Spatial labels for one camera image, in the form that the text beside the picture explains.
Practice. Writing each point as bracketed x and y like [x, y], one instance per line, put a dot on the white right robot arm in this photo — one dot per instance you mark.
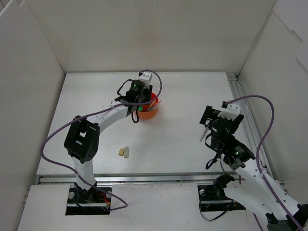
[265, 198]

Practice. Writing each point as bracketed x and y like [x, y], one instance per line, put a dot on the yellow clear gel pen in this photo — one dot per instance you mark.
[151, 105]

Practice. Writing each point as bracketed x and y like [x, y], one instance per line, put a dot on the small tan eraser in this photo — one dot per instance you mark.
[121, 152]

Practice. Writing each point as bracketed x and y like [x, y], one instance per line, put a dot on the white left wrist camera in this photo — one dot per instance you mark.
[146, 78]

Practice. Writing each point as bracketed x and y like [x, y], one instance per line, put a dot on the blue clear gel pen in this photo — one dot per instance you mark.
[154, 106]

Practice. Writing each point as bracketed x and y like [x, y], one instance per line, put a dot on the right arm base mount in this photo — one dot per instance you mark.
[212, 198]

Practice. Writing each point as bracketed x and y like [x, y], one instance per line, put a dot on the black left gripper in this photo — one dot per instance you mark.
[146, 94]

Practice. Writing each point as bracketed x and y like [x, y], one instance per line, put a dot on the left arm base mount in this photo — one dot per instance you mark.
[87, 203]

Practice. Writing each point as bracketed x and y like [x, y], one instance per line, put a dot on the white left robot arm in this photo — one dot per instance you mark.
[82, 140]

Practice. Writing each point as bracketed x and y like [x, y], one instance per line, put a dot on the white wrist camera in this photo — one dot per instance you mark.
[146, 78]
[230, 111]

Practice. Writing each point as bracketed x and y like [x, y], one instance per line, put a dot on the orange round compartment container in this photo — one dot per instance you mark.
[149, 111]

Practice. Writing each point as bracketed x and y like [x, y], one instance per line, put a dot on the black handled scissors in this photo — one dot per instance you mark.
[207, 123]

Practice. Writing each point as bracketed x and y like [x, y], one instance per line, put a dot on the long beige eraser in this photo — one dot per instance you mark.
[126, 152]

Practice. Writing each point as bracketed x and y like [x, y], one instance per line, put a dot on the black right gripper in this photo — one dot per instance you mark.
[211, 116]

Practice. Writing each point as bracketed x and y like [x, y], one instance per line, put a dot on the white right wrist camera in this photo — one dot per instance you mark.
[230, 111]

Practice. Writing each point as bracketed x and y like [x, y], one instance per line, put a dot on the aluminium front rail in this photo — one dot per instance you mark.
[135, 178]

